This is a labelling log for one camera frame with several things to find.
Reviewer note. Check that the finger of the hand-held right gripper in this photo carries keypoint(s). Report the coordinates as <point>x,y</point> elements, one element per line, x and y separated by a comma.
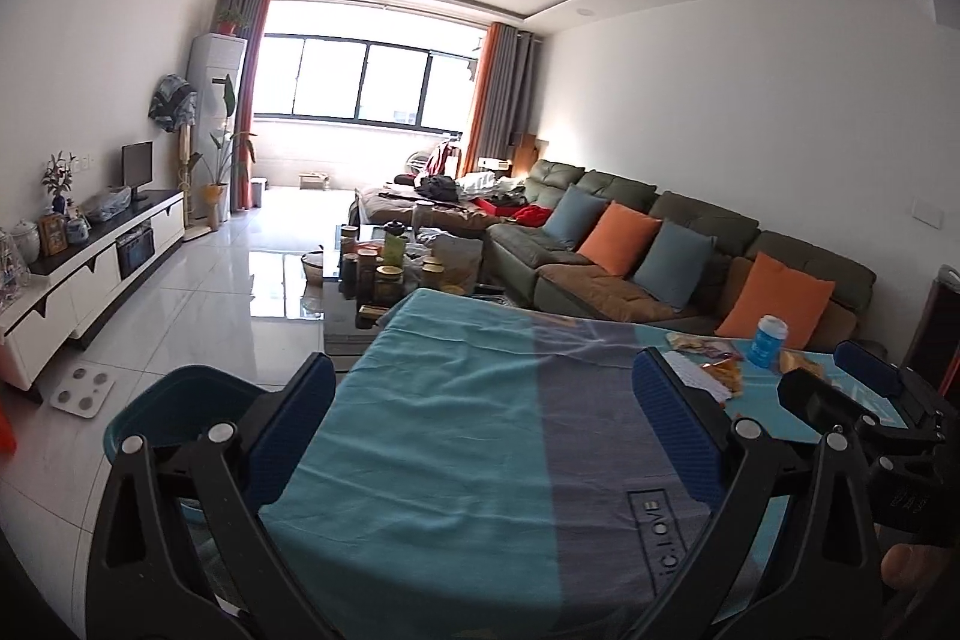
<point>817,396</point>
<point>870,366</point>

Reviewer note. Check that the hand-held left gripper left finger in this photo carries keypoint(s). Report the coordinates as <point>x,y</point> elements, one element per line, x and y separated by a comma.
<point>300,411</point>

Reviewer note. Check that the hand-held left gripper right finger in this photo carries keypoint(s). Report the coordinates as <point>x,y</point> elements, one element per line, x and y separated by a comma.
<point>671,422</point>

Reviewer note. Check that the green white plastic wrapper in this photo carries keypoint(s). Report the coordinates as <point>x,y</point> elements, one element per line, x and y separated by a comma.
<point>694,381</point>

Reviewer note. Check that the teal plastic basin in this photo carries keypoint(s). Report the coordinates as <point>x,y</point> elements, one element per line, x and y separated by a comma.
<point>180,400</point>

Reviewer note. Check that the person's right hand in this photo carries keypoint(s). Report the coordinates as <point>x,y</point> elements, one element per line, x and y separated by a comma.
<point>919,561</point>

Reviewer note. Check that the yellow snack bag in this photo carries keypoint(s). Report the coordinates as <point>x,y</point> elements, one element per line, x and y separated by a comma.
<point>801,364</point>

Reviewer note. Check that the orange snack pieces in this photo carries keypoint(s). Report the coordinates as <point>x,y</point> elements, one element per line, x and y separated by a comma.
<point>726,376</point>

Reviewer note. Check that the blue cup with white lid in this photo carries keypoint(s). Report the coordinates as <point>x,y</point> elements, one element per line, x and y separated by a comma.
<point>766,344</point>

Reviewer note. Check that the black chair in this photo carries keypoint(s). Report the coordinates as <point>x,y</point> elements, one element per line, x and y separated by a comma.
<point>934,325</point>

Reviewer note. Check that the red clear snack packet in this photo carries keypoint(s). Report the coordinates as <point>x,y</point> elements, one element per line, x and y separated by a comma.
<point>701,346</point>

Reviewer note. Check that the large orange cushion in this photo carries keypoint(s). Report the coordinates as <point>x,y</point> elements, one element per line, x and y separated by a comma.
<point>776,299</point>

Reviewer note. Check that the large blue-grey cushion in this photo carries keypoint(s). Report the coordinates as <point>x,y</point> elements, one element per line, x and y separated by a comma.
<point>675,265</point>

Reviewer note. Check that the coffee table with jars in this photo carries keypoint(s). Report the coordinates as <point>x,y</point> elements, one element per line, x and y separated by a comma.
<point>390,280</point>

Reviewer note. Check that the teal patterned tablecloth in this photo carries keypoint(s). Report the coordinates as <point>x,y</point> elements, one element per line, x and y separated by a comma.
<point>465,445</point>

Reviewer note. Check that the small orange cushion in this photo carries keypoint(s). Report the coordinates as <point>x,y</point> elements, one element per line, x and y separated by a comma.
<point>619,239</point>

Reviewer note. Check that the green sectional sofa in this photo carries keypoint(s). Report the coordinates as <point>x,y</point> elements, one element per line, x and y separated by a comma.
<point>675,205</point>

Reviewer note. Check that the white bathroom scale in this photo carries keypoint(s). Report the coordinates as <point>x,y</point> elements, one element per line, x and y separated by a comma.
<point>82,392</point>

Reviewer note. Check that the small white waste bin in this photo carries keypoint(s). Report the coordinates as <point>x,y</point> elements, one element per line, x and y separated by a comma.
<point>257,194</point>

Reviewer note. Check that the small blue-grey cushion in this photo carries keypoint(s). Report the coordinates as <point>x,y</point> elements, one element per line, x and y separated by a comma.
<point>574,216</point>

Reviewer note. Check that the small wooden stool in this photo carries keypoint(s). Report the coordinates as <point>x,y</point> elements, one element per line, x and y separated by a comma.
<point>313,181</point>

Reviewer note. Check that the tall potted floor plant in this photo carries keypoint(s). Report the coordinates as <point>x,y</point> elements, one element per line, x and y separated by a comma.
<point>217,190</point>

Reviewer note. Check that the brown chaise with clothes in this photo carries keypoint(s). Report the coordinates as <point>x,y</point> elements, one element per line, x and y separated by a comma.
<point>420,205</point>

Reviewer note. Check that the white black tv cabinet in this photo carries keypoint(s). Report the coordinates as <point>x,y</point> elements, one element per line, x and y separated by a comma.
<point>97,265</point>

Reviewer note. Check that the clear plastic bag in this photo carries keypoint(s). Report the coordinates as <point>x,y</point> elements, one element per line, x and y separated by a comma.
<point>109,203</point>

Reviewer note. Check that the blue white ceramic jar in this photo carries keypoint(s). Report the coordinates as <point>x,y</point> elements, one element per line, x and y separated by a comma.
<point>77,229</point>

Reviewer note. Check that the black monitor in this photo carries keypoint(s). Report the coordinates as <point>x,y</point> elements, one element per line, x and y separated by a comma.
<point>138,164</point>

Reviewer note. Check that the white standing air conditioner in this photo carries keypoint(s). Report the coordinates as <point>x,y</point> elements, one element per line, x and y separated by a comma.
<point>214,108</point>

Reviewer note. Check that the white lidded ceramic jar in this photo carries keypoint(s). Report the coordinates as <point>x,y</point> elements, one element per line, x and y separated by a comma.
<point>25,242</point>

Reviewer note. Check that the orange grey curtain by air conditioner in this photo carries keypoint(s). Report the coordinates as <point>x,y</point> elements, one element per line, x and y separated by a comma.
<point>247,85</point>

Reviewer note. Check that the large window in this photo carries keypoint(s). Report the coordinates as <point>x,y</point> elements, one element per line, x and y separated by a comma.
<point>360,85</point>

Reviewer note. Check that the vase with flower branches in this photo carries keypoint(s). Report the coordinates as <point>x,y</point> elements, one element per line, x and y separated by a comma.
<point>58,183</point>

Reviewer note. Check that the cloth-covered standing fan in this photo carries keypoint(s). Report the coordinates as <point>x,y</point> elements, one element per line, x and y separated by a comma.
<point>172,104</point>

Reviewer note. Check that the orange grey curtain by sofa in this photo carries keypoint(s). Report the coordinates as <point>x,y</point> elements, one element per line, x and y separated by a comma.
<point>495,100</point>

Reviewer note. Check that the small potted plant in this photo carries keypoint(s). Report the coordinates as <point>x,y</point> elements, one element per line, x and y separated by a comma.
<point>232,21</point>

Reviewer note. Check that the white wall switch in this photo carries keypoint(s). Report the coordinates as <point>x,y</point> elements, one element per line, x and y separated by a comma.
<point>928,214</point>

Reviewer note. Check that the small picture frame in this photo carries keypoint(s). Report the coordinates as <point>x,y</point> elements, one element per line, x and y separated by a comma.
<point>52,233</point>

